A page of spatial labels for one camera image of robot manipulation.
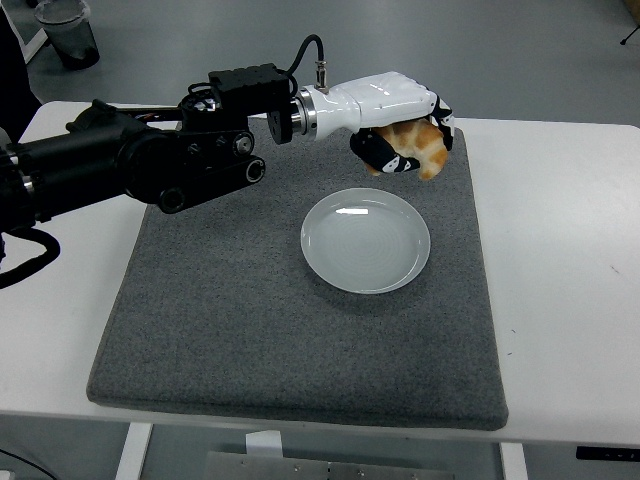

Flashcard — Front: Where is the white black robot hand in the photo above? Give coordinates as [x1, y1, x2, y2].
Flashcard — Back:
[317, 71, 458, 177]

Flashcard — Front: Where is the golden croissant bread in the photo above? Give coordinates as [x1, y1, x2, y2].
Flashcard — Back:
[372, 119, 449, 182]

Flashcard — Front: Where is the pale grey round plate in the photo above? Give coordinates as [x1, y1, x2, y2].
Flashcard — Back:
[300, 187, 433, 295]

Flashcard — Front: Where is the grey metal plate with screws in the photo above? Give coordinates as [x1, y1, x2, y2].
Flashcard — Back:
[203, 451, 444, 480]

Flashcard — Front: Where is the grey felt mat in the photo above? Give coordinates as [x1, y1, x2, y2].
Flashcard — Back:
[87, 115, 510, 432]

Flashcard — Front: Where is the dark bin with clear liner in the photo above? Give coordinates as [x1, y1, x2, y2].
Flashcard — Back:
[33, 0, 101, 71]

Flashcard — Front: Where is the white paper label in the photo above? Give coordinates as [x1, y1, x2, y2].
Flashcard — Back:
[244, 430, 284, 459]

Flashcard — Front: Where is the white table leg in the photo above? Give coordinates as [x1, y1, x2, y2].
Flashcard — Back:
[499, 442, 529, 480]
[114, 422, 154, 480]

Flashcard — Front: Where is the black table control box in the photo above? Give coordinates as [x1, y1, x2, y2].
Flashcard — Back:
[575, 444, 640, 462]

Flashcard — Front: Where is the black floor cable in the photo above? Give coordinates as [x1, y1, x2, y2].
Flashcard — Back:
[0, 447, 52, 480]

